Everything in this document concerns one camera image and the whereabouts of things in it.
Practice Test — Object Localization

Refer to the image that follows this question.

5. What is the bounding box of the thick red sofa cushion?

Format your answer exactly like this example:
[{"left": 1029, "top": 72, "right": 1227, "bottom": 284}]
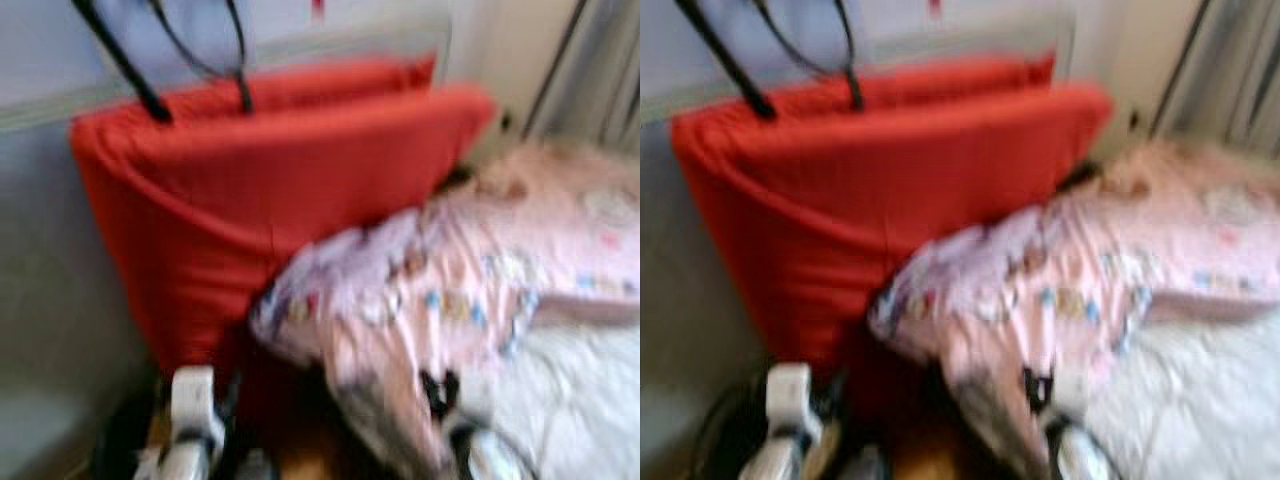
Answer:
[
  {"left": 70, "top": 85, "right": 496, "bottom": 401},
  {"left": 670, "top": 82, "right": 1113, "bottom": 401}
]

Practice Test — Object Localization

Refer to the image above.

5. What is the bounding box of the grey left robot leg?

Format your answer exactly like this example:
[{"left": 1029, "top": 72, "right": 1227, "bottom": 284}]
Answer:
[
  {"left": 235, "top": 450, "right": 283, "bottom": 480},
  {"left": 838, "top": 446, "right": 889, "bottom": 480}
]

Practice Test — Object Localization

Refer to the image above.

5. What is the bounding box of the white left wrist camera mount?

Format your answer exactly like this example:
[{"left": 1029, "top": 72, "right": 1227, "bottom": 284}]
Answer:
[
  {"left": 168, "top": 365, "right": 226, "bottom": 446},
  {"left": 765, "top": 362, "right": 826, "bottom": 441}
]

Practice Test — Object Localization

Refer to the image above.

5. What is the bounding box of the bed with grey floral sheet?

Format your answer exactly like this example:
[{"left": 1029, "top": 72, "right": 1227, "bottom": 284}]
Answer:
[
  {"left": 1090, "top": 320, "right": 1280, "bottom": 480},
  {"left": 480, "top": 320, "right": 641, "bottom": 480}
]

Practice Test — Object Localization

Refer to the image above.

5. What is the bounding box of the black strap loop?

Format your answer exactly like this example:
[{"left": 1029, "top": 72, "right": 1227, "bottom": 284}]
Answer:
[
  {"left": 150, "top": 0, "right": 256, "bottom": 116},
  {"left": 755, "top": 0, "right": 866, "bottom": 113}
]

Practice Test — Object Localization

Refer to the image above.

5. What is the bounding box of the pink cartoon blanket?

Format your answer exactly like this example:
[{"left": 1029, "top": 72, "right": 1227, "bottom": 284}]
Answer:
[
  {"left": 250, "top": 140, "right": 641, "bottom": 480},
  {"left": 868, "top": 140, "right": 1280, "bottom": 480}
]

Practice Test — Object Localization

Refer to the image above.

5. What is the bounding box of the black pole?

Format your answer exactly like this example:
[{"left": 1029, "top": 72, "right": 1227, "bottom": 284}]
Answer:
[
  {"left": 675, "top": 0, "right": 779, "bottom": 123},
  {"left": 72, "top": 0, "right": 173, "bottom": 126}
]

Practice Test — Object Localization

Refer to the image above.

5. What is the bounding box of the grey striped curtain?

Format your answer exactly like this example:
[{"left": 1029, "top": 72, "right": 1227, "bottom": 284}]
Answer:
[
  {"left": 1150, "top": 0, "right": 1280, "bottom": 161},
  {"left": 520, "top": 0, "right": 641, "bottom": 151}
]

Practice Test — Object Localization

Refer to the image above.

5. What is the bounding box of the thin red cushion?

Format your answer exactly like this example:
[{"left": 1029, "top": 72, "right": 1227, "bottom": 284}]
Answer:
[
  {"left": 760, "top": 50, "right": 1056, "bottom": 111},
  {"left": 150, "top": 55, "right": 441, "bottom": 116}
]

